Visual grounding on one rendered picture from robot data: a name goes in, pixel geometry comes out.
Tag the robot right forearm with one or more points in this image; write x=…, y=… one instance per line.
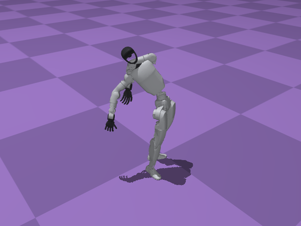
x=113, y=104

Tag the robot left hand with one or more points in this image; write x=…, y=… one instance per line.
x=127, y=95

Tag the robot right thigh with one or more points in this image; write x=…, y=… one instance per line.
x=161, y=125

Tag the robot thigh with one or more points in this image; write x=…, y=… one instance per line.
x=170, y=114
x=161, y=125

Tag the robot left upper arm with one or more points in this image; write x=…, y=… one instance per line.
x=150, y=56

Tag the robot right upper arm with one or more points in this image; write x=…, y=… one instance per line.
x=123, y=84

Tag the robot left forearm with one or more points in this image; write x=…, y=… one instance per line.
x=128, y=71

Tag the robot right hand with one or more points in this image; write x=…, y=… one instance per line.
x=110, y=124

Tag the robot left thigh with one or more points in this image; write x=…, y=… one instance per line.
x=170, y=114

